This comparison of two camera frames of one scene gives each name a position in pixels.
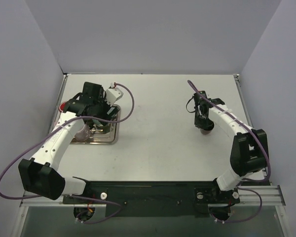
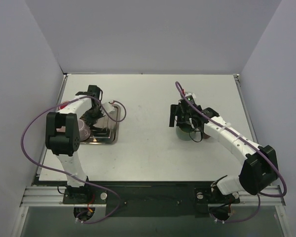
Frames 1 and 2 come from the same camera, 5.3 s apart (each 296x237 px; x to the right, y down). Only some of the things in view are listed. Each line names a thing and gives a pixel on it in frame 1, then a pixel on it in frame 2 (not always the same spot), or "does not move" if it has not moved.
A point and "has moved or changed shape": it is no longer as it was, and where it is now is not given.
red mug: (61, 106) does not move
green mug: (97, 122) has moved or changed shape
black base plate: (156, 198) does not move
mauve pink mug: (84, 134) does not move
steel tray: (108, 134) does not move
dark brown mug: (205, 132) has moved or changed shape
